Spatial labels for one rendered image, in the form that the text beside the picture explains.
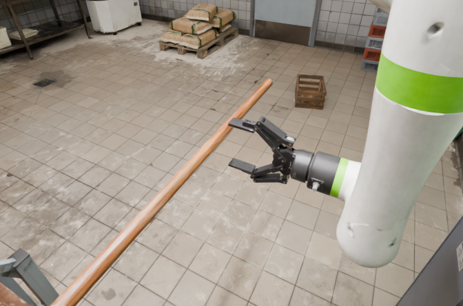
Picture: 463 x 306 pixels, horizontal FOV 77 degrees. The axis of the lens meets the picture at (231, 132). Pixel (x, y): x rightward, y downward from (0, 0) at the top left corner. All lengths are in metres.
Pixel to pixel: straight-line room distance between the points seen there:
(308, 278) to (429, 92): 1.65
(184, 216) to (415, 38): 1.93
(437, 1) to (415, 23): 0.03
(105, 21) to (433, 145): 5.55
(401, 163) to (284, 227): 1.69
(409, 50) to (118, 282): 1.85
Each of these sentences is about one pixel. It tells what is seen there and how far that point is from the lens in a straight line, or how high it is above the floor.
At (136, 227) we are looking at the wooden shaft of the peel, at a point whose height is 1.20.
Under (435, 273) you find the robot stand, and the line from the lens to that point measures 0.94.
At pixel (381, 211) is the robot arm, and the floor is 1.32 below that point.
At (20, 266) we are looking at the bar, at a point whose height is 0.94.
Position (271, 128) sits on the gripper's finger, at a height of 1.28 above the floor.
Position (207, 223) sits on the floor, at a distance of 2.08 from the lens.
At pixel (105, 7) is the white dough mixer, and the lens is 5.69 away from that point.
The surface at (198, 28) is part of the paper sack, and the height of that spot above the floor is 0.39.
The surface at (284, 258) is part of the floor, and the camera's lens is 1.96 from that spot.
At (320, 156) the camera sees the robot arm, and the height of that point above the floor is 1.24.
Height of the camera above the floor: 1.68
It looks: 36 degrees down
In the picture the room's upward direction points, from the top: straight up
